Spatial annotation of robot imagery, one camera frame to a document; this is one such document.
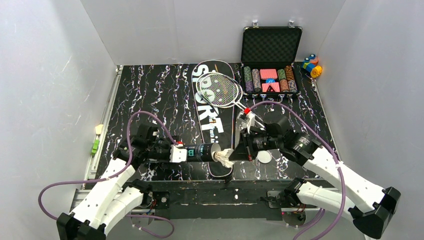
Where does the clear round tube lid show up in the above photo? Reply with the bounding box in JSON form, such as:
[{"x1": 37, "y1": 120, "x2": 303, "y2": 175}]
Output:
[{"x1": 256, "y1": 150, "x2": 272, "y2": 164}]

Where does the white shuttlecock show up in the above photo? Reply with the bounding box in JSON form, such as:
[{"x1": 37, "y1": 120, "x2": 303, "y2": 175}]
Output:
[{"x1": 212, "y1": 148, "x2": 234, "y2": 168}]

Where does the black shuttlecock tube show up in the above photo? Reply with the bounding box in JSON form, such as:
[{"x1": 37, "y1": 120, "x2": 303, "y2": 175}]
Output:
[{"x1": 184, "y1": 143, "x2": 222, "y2": 163}]

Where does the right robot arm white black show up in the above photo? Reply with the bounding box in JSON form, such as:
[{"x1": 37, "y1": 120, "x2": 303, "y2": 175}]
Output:
[{"x1": 229, "y1": 114, "x2": 401, "y2": 239}]

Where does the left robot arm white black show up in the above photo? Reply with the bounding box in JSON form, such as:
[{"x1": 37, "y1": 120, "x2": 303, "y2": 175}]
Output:
[{"x1": 56, "y1": 123, "x2": 169, "y2": 240}]

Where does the white badminton racket upper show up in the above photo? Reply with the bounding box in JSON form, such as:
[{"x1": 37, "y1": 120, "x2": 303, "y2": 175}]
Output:
[{"x1": 200, "y1": 71, "x2": 266, "y2": 128}]

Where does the white badminton racket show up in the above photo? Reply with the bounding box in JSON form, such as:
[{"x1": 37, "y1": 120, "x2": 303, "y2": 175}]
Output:
[
  {"x1": 196, "y1": 76, "x2": 253, "y2": 115},
  {"x1": 200, "y1": 71, "x2": 266, "y2": 128}
]

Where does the white badminton racket lower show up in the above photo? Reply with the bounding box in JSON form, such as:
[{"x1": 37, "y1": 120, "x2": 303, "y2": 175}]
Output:
[{"x1": 196, "y1": 76, "x2": 253, "y2": 115}]

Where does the green small block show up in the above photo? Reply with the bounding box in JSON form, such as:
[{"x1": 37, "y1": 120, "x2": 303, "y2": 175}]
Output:
[{"x1": 90, "y1": 139, "x2": 100, "y2": 156}]

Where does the beige small block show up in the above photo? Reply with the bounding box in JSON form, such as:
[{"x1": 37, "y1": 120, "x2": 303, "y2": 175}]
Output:
[{"x1": 94, "y1": 124, "x2": 104, "y2": 135}]

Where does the pink playing card deck lower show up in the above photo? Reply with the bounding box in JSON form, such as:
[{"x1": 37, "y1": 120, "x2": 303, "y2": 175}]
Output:
[{"x1": 261, "y1": 82, "x2": 280, "y2": 93}]

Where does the pink playing card deck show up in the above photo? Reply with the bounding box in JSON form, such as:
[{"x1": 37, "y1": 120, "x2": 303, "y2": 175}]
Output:
[
  {"x1": 261, "y1": 82, "x2": 280, "y2": 93},
  {"x1": 259, "y1": 68, "x2": 278, "y2": 80}
]

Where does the poker chip row right inner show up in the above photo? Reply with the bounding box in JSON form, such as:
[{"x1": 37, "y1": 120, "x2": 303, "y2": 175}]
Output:
[{"x1": 277, "y1": 69, "x2": 290, "y2": 93}]

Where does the poker chip row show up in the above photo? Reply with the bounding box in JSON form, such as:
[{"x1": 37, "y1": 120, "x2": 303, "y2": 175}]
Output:
[
  {"x1": 284, "y1": 65, "x2": 298, "y2": 93},
  {"x1": 251, "y1": 69, "x2": 262, "y2": 92},
  {"x1": 277, "y1": 69, "x2": 290, "y2": 93},
  {"x1": 243, "y1": 66, "x2": 254, "y2": 93}
]

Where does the poker chip row far right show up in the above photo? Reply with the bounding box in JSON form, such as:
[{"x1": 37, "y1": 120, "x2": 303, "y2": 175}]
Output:
[{"x1": 284, "y1": 65, "x2": 298, "y2": 93}]

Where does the blue dealer button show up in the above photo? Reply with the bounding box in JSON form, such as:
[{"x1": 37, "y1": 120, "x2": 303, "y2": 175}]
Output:
[{"x1": 265, "y1": 78, "x2": 276, "y2": 84}]

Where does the poker chip row far left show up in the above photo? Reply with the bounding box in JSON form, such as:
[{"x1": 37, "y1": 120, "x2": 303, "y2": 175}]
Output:
[{"x1": 243, "y1": 66, "x2": 254, "y2": 93}]

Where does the pink playing card deck upper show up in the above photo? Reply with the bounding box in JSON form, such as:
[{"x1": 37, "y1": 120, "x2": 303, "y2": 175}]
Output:
[{"x1": 259, "y1": 68, "x2": 278, "y2": 80}]

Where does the black racket bag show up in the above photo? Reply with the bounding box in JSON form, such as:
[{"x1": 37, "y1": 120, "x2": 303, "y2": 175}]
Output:
[{"x1": 191, "y1": 59, "x2": 237, "y2": 179}]

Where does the black poker chip case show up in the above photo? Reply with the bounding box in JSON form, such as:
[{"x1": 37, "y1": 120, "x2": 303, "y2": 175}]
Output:
[{"x1": 239, "y1": 26, "x2": 303, "y2": 99}]

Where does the colourful toy block train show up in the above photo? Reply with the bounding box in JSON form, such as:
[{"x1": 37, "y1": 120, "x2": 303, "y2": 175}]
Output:
[{"x1": 301, "y1": 54, "x2": 323, "y2": 78}]

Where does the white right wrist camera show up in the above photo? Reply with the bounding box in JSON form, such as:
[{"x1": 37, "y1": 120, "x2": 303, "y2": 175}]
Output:
[{"x1": 237, "y1": 108, "x2": 256, "y2": 133}]

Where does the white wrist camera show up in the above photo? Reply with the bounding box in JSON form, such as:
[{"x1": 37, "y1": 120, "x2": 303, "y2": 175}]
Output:
[
  {"x1": 169, "y1": 141, "x2": 188, "y2": 163},
  {"x1": 237, "y1": 108, "x2": 256, "y2": 133}
]

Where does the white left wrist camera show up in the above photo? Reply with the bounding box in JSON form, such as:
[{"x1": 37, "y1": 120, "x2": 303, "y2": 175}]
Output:
[{"x1": 169, "y1": 141, "x2": 188, "y2": 163}]

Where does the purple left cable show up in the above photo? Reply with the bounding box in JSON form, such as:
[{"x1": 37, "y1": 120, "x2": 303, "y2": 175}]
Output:
[{"x1": 37, "y1": 110, "x2": 180, "y2": 239}]

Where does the purple cable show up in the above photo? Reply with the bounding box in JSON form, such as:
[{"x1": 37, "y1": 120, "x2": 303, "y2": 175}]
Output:
[
  {"x1": 37, "y1": 110, "x2": 180, "y2": 239},
  {"x1": 245, "y1": 100, "x2": 347, "y2": 240}
]

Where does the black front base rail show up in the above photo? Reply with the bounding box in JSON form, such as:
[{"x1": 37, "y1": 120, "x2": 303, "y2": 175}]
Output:
[{"x1": 150, "y1": 179, "x2": 293, "y2": 221}]

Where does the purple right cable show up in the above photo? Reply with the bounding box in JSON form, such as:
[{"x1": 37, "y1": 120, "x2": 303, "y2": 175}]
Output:
[{"x1": 245, "y1": 100, "x2": 347, "y2": 240}]

